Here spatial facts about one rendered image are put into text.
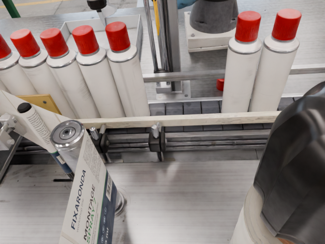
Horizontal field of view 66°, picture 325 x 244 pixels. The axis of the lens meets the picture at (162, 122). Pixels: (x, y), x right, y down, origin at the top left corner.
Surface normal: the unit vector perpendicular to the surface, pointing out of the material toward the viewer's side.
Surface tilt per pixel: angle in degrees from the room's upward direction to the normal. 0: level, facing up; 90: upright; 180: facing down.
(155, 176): 0
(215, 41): 90
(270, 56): 90
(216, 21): 72
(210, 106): 0
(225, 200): 0
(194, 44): 90
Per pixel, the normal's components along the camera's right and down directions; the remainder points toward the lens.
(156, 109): -0.11, -0.65
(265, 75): -0.68, 0.59
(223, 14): 0.22, 0.47
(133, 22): -0.01, 0.75
